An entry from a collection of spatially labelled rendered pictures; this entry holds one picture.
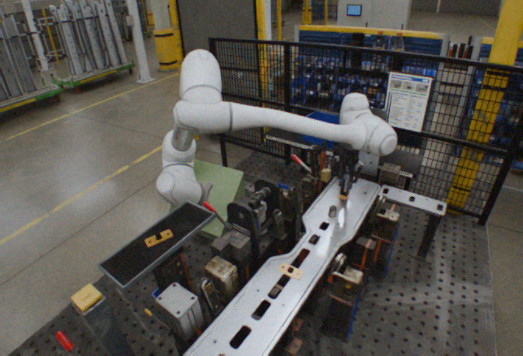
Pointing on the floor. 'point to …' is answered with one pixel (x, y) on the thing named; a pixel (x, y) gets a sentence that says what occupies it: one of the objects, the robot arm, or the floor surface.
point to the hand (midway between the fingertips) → (345, 187)
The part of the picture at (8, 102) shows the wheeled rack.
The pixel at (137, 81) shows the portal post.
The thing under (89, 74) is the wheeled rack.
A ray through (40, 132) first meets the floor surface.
